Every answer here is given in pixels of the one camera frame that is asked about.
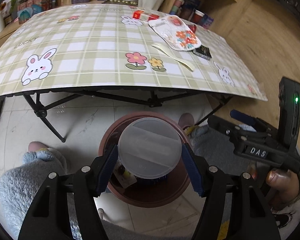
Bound colourful candle pack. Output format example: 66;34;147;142
113;160;137;189

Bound translucent round plastic lid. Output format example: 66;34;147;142
118;118;182;179

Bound black foil packet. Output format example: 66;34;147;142
192;45;212;61

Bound cream plastic spork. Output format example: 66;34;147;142
151;43;195;72

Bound floral white plastic package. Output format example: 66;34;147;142
148;15;202;51

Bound brown plastic trash bin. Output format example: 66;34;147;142
98;112;190;208

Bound person right hand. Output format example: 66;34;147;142
266;169;300;211

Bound green plaid bunny tablecloth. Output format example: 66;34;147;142
0;4;266;101

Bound red cup on shelf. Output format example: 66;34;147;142
191;10;205;24

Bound stack of pastel cups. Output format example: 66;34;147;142
169;0;184;15

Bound red cigarette pack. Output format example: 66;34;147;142
133;10;160;22

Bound black folding table frame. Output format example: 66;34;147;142
0;86;235;143

